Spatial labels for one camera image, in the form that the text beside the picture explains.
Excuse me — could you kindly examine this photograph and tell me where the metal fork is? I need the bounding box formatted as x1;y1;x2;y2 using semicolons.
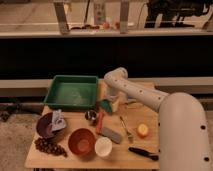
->
119;116;133;144

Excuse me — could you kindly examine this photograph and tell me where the yellow red apple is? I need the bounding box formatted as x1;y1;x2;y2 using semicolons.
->
137;123;149;138

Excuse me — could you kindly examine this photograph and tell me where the green plastic tray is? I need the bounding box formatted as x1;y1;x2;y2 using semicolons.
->
44;75;98;110

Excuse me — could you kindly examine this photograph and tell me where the small metal cup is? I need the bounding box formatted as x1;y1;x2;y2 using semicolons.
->
85;110;97;125

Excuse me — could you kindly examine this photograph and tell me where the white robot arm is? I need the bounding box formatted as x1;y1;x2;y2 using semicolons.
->
104;67;211;171

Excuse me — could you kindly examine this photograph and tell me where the bunch of dark grapes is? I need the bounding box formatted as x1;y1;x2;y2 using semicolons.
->
34;138;67;157

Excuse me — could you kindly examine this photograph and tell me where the white cup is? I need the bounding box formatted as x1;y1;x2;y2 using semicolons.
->
95;137;112;158

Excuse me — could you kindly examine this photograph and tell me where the orange plastic bowl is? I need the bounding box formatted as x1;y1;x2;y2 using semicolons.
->
68;128;96;157

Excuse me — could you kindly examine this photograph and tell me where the green yellow sponge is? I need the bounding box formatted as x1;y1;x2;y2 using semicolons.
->
99;99;119;115

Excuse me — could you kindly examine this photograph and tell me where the grey folded cloth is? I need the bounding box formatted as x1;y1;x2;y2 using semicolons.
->
52;110;66;131

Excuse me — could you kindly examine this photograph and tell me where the grey rectangular block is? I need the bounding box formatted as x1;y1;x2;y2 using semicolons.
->
100;127;122;144

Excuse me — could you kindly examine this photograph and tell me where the black handled tool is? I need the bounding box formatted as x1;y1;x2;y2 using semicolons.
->
128;147;159;161

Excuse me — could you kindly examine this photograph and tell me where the purple bowl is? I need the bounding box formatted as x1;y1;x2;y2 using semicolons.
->
36;112;61;139

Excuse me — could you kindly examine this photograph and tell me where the orange carrot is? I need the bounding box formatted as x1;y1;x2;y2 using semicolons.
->
95;112;104;134

